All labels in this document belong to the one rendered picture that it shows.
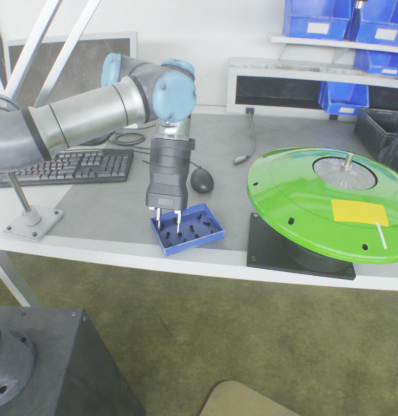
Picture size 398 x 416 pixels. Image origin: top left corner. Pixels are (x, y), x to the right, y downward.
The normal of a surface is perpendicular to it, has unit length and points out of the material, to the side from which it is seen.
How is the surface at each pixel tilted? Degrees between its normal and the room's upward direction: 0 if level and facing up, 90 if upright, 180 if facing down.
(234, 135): 0
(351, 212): 15
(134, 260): 90
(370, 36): 100
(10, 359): 71
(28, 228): 0
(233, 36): 90
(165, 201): 63
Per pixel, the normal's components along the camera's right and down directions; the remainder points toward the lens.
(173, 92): 0.62, 0.48
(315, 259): -0.46, 0.56
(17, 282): 0.99, 0.07
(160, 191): -0.19, 0.13
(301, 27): -0.14, 0.74
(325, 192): -0.11, -0.71
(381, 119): -0.12, 0.57
